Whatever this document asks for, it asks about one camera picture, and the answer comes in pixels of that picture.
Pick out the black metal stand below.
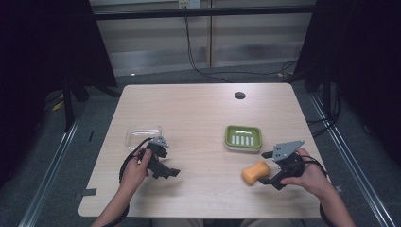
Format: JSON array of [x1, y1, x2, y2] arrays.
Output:
[[61, 75, 91, 133]]

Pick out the grey floor tape strip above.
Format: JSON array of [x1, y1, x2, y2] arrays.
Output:
[[74, 187, 97, 201]]

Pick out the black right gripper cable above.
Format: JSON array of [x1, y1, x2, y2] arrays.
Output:
[[297, 154, 330, 225]]

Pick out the black floor cables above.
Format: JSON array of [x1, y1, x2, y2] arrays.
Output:
[[305, 84, 343, 140]]

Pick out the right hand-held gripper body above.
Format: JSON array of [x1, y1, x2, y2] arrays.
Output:
[[271, 139, 306, 191]]

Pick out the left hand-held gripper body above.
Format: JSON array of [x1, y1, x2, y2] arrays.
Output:
[[138, 135, 170, 180]]

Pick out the white wall outlet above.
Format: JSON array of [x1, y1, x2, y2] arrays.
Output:
[[178, 0, 201, 9]]

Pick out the person's left hand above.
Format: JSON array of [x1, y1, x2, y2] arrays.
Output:
[[120, 148, 153, 194]]

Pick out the metal floor rail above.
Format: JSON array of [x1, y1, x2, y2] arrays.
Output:
[[18, 115, 80, 227], [307, 92, 396, 227]]

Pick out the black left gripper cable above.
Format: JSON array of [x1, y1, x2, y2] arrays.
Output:
[[103, 137, 154, 227]]

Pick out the black wall cable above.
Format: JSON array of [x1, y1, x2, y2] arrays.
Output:
[[183, 16, 299, 84]]

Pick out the black horizontal bar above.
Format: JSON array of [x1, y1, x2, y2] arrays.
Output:
[[94, 5, 317, 21]]

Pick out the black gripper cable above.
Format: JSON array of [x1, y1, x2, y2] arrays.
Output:
[[297, 154, 330, 225], [103, 137, 154, 227]]

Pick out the orange cylinder object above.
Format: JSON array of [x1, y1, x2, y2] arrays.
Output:
[[241, 160, 271, 186]]

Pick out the black curtain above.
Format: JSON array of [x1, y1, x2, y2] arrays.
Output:
[[291, 0, 401, 166], [0, 0, 118, 190]]

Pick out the green soap dish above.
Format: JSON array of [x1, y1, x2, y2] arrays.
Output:
[[224, 124, 264, 153]]

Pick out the clear plastic box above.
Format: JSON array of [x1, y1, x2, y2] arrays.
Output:
[[124, 125, 164, 149]]

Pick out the person's right hand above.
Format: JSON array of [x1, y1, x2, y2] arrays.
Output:
[[279, 147, 333, 199]]

